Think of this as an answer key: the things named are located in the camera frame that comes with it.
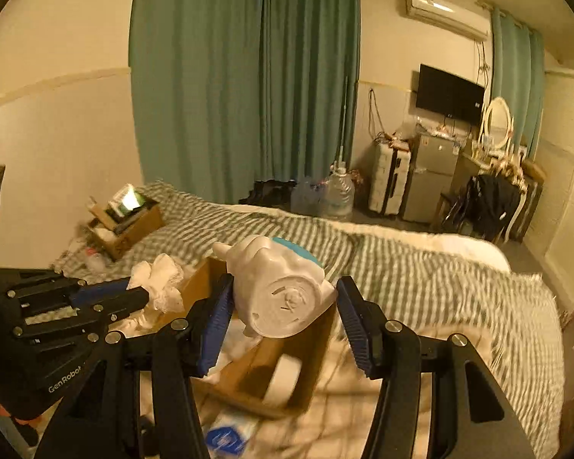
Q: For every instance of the green curtain right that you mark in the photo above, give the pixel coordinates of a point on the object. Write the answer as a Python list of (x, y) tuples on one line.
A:
[(518, 75)]

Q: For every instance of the white oval vanity mirror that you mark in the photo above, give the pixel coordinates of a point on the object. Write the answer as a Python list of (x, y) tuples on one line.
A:
[(497, 125)]

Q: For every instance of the blue tissue packet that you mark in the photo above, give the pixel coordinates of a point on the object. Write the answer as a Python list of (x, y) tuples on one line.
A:
[(229, 434)]

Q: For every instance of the black clothes on chair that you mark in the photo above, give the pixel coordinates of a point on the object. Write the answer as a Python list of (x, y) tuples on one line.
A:
[(486, 206)]

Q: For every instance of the green checked bedsheet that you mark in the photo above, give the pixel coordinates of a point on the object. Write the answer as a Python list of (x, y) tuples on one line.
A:
[(412, 283)]

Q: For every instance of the open cardboard box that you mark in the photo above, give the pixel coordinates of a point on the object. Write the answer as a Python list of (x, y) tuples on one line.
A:
[(275, 378)]

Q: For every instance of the silver mini fridge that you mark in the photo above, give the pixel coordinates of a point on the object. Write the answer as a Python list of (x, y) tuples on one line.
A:
[(433, 162)]

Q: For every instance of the black wall television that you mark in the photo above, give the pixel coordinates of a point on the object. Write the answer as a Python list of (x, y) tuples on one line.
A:
[(452, 96)]

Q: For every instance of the small cluttered cardboard box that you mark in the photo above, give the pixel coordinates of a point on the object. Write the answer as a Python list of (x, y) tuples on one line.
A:
[(126, 219)]

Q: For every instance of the white wardrobe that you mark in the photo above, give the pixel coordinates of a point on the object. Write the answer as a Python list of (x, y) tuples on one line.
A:
[(550, 237)]

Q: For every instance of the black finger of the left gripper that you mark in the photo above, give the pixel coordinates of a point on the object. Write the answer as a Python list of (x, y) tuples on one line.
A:
[(120, 306)]

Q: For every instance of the large clear water jug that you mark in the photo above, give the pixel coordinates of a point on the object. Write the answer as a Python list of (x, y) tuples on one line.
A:
[(338, 200)]

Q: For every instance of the white suitcase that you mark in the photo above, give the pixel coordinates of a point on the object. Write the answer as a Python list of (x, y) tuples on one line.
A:
[(389, 177)]

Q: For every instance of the white wall air conditioner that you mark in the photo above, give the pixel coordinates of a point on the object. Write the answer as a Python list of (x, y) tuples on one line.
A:
[(450, 16)]

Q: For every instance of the green curtain left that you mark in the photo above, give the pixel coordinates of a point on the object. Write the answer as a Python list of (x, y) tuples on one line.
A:
[(227, 93)]

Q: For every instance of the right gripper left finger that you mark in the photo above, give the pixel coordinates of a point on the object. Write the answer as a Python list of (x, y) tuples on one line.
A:
[(210, 318)]

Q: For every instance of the white cloth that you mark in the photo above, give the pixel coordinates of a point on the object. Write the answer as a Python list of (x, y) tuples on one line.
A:
[(161, 280)]

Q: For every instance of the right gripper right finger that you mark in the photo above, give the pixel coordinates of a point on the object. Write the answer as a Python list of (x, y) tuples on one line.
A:
[(363, 323)]

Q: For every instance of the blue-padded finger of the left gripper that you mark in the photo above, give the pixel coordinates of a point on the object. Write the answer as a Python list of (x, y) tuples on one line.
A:
[(96, 293)]

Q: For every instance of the green curtain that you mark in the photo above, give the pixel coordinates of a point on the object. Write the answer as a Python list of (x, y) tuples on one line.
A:
[(518, 75), (227, 93)]

